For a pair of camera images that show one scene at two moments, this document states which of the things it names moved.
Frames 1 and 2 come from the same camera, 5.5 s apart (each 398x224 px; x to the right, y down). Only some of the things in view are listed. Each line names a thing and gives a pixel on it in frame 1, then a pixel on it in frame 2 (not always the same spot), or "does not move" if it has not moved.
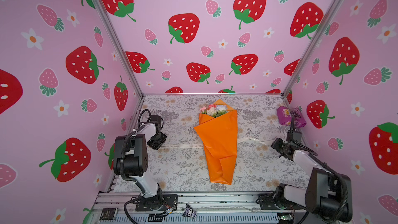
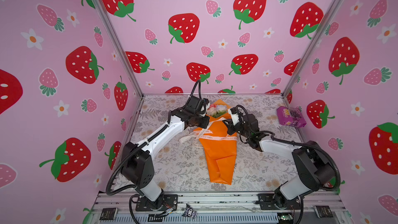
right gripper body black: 281,145 -> 239,129
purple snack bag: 284,114 does not move
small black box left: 109,214 does not move
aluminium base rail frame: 192,208 does not move
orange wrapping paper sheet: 219,135 does not move
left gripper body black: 159,140 -> 200,121
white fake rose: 211,111 does not move
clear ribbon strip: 201,145 -> 198,134
